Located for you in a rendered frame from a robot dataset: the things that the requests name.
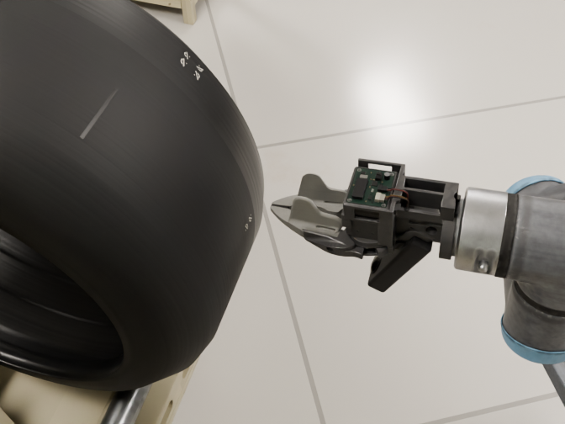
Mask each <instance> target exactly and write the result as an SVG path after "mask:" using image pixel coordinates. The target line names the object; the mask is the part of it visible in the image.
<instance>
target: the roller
mask: <svg viewBox="0 0 565 424"><path fill-rule="evenodd" d="M151 386H152V384H149V385H147V386H145V387H142V388H138V389H135V390H124V391H116V392H115V394H114V397H113V399H112V400H111V402H110V404H109V406H108V409H107V410H106V412H105V415H104V417H103V419H102V421H101V423H100V424H135V421H136V419H137V417H138V415H139V413H140V410H141V408H142V406H143V404H144V402H145V399H146V397H147V395H148V393H149V391H150V388H151Z"/></svg>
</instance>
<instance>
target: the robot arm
mask: <svg viewBox="0 0 565 424"><path fill-rule="evenodd" d="M368 163H369V164H375V165H382V166H389V167H392V171H386V170H379V169H373V168H368ZM458 189H459V183H453V182H447V181H440V180H434V179H428V178H416V177H410V176H405V164H401V163H395V162H383V161H376V160H369V159H363V158H358V167H355V168H354V171H353V174H352V176H351V181H350V183H349V187H348V189H345V190H342V189H336V188H330V187H328V186H327V185H326V184H325V182H324V181H323V179H322V178H321V177H320V176H319V175H318V174H315V173H306V174H304V175H303V177H302V180H301V183H300V187H299V191H298V194H296V195H291V196H287V197H285V198H282V199H278V200H276V201H273V202H272V205H271V207H270V209H271V212H273V214H274V215H275V216H276V217H277V218H278V219H279V220H280V221H281V222H282V223H283V224H284V225H285V226H287V227H288V228H289V229H291V230H292V231H294V232H295V233H297V234H298V235H300V236H302V237H303V238H304V239H305V240H306V241H308V242H310V243H311V244H313V245H315V246H317V247H318V248H320V249H321V250H323V251H325V252H328V253H330V254H333V255H336V256H341V257H357V258H360V259H363V256H375V257H374V258H373V260H372V263H371V269H370V275H369V279H368V283H367V284H368V286H369V287H371V288H373V289H375V290H378V291H380V292H382V293H383V292H385V291H386V290H388V289H389V288H390V287H391V286H392V285H393V284H395V283H396V282H397V281H398V280H399V279H400V278H402V277H403V276H404V275H405V274H406V273H407V272H408V271H409V270H410V269H411V268H412V267H413V266H415V265H416V264H417V263H418V262H419V261H420V260H422V259H423V258H424V257H425V256H426V255H427V254H429V253H430V252H431V248H432V243H433V242H438V243H440V250H439V258H442V259H447V260H451V257H455V259H454V268H455V269H457V270H462V271H468V272H472V273H481V274H487V275H492V276H495V277H497V278H503V279H504V299H505V307H504V313H503V314H502V317H501V320H500V325H501V332H502V336H503V338H504V341H505V343H506V344H507V346H508V347H509V348H510V349H511V350H512V351H513V352H514V353H516V354H517V355H518V356H520V357H522V358H523V359H526V360H528V361H531V362H533V363H540V364H556V363H562V362H564V361H565V182H564V181H562V180H560V179H558V178H555V177H552V176H547V175H535V176H530V177H528V178H523V179H521V180H520V181H518V182H516V183H514V184H513V185H511V186H510V187H509V188H508V189H507V190H506V191H505V192H503V191H497V190H491V189H484V188H473V187H468V188H466V192H465V196H464V199H461V195H460V194H458ZM342 227H345V229H344V230H342V229H341V228H342Z"/></svg>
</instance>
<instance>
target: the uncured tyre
mask: <svg viewBox="0 0 565 424"><path fill-rule="evenodd" d="M182 47H184V48H185V49H186V50H187V51H188V52H189V53H190V54H191V55H192V56H193V57H194V58H195V59H196V60H197V61H198V62H199V63H200V64H201V65H202V66H203V68H204V69H205V70H206V71H207V73H206V76H205V78H204V80H203V83H202V85H201V86H200V85H199V84H198V83H197V82H196V81H195V80H194V79H193V78H192V77H191V76H190V75H189V74H188V73H187V72H186V71H185V70H184V69H183V68H182V67H181V66H180V65H179V64H178V63H177V62H176V61H175V58H176V56H177V54H178V52H179V50H180V49H181V48H182ZM114 89H116V90H117V92H116V94H115V95H114V97H113V98H112V100H111V101H110V102H109V104H108V106H107V107H106V108H105V110H104V111H103V112H102V114H101V115H100V116H99V118H98V120H97V121H96V122H95V124H94V125H93V127H92V128H91V129H90V130H89V132H88V133H87V135H86V136H85V138H84V139H82V138H81V137H80V135H81V134H82V132H83V131H84V130H85V129H86V127H87V126H88V124H89V123H90V122H91V120H92V118H93V117H94V116H95V114H96V113H97V111H99V109H100V108H101V106H102V105H103V103H104V102H105V100H106V99H107V98H108V96H109V95H110V93H111V92H112V91H113V90H114ZM263 199H264V176H263V170H262V164H261V158H260V155H259V152H258V149H257V146H256V143H255V140H254V138H253V135H252V133H251V131H250V129H249V127H248V125H247V123H246V121H245V119H244V117H243V115H242V113H241V112H240V110H239V109H238V107H237V105H236V104H235V102H234V100H233V99H232V97H231V96H230V95H229V94H228V92H227V91H226V89H225V88H224V86H223V85H222V84H221V83H220V81H219V80H218V79H217V77H216V76H215V75H214V74H213V73H212V72H211V71H210V70H209V69H208V67H207V66H206V65H205V64H204V63H203V62H202V60H201V59H200V58H199V57H198V56H197V55H196V54H195V53H194V52H193V51H192V50H191V49H190V48H189V46H188V45H186V44H185V43H184V42H183V41H182V40H181V39H180V38H179V37H178V36H177V35H176V34H174V33H173V32H172V31H171V30H170V29H168V28H167V27H166V26H165V25H164V24H163V23H162V22H160V21H159V20H158V19H156V18H155V17H154V16H152V15H151V14H149V13H148V12H146V11H145V10H144V9H143V8H141V7H139V6H138V5H136V4H135V3H133V2H131V1H130V0H0V365H2V366H4V367H6V368H10V369H12V370H15V371H18V372H20V373H23V374H27V375H30V376H33V377H35V378H39V379H43V380H47V381H50V382H53V383H57V384H63V385H67V386H71V387H76V388H81V389H86V390H101V391H124V390H135V389H138V388H142V387H145V386H147V385H149V384H153V383H155V382H157V381H159V380H162V379H165V378H167V377H170V376H172V375H174V374H178V373H180V372H182V371H183V370H184V369H186V368H188V367H189V366H191V365H192V364H193V363H194V362H195V361H196V360H197V358H198V357H199V356H200V354H201V353H202V352H203V351H204V349H205V348H206V347H207V346H208V345H209V344H210V343H211V341H212V340H213V339H214V336H215V334H216V332H217V330H218V328H219V324H220V322H221V321H222V318H223V316H224V313H225V311H226V308H227V306H228V303H229V302H230V298H231V296H232V294H233V292H234V290H235V286H236V284H237V282H238V280H239V277H240V274H241V272H242V270H243V267H244V266H245V263H246V260H247V258H248V256H249V253H250V251H251V248H252V246H253V243H254V241H255V239H256V236H257V233H258V231H259V229H260V226H261V219H262V212H263ZM250 209H251V210H252V215H253V221H252V223H251V227H250V229H249V231H248V233H247V235H246V236H245V231H244V227H243V225H244V223H245V221H246V217H247V215H248V213H249V211H250Z"/></svg>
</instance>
